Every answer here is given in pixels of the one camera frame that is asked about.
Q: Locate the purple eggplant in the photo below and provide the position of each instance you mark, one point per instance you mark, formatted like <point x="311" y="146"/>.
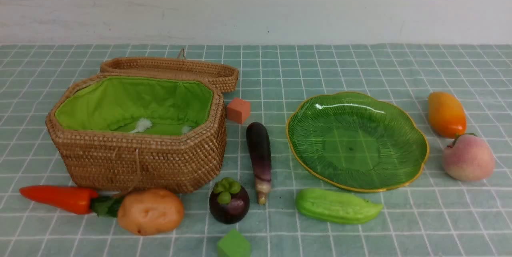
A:
<point x="258" y="144"/>

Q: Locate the purple mangosteen green cap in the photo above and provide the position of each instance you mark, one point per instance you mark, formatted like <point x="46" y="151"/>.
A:
<point x="229" y="201"/>

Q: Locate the green bitter gourd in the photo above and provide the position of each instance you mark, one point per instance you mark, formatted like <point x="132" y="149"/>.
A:
<point x="336" y="207"/>

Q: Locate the brown potato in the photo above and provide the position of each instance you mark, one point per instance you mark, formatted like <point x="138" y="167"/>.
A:
<point x="150" y="212"/>

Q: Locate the orange mango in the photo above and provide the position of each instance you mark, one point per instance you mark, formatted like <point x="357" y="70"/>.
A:
<point x="446" y="115"/>

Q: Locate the orange carrot with leaves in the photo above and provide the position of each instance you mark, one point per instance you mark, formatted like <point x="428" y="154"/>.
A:
<point x="76" y="200"/>

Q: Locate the pink peach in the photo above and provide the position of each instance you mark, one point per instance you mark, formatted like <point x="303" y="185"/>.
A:
<point x="468" y="158"/>

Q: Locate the orange foam cube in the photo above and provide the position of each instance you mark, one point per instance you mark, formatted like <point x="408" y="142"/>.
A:
<point x="238" y="110"/>

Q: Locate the woven wicker basket lid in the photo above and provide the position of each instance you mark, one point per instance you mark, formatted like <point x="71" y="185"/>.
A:
<point x="222" y="77"/>

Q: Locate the green leaf-shaped glass plate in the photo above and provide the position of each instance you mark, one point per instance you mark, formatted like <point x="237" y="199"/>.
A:
<point x="356" y="142"/>

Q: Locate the green foam cube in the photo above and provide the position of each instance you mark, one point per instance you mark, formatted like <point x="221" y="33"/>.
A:
<point x="233" y="244"/>

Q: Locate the woven wicker basket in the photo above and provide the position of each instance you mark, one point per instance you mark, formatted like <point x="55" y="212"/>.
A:
<point x="120" y="132"/>

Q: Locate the teal checkered tablecloth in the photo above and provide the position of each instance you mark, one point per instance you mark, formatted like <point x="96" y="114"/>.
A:
<point x="434" y="216"/>

